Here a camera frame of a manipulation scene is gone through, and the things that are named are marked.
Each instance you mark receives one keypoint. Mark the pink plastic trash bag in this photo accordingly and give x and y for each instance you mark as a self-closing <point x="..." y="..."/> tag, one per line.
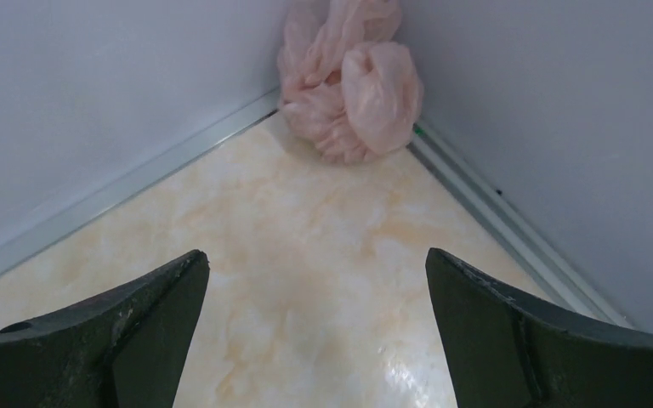
<point x="346" y="86"/>

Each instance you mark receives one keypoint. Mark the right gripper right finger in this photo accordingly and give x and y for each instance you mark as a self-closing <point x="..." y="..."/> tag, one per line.
<point x="508" y="348"/>

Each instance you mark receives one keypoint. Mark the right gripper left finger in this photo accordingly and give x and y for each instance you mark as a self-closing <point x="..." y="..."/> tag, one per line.
<point x="125" y="347"/>

